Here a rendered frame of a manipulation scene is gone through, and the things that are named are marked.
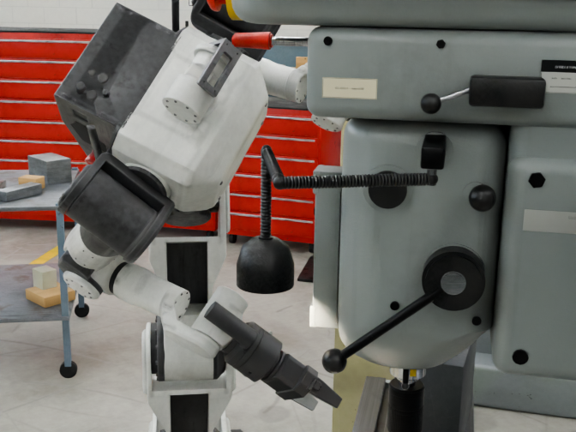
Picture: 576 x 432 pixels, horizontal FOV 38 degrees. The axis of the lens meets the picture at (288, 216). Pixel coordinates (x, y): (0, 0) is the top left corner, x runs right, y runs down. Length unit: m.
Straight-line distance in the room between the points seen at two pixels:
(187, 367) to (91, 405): 2.09
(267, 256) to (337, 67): 0.24
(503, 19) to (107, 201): 0.68
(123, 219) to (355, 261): 0.45
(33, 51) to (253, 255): 5.38
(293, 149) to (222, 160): 4.32
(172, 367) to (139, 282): 0.29
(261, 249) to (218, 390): 0.88
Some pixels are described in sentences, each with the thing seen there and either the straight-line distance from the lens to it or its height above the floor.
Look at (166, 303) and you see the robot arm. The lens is 1.55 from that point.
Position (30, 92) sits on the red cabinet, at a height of 1.03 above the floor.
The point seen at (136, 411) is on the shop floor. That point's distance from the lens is 3.80.
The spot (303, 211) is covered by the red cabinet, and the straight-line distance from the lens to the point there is 5.78.
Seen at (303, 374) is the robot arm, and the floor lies 1.11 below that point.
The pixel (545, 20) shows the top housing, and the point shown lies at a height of 1.74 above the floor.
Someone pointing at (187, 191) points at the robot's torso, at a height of 1.45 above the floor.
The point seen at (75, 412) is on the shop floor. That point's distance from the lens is 3.84.
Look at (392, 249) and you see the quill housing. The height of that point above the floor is 1.48.
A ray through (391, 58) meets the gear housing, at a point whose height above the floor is 1.70.
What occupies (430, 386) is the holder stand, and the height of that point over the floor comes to 1.10.
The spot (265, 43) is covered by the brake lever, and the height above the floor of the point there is 1.70.
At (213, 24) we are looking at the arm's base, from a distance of 1.49.
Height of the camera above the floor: 1.77
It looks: 15 degrees down
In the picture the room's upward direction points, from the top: 1 degrees clockwise
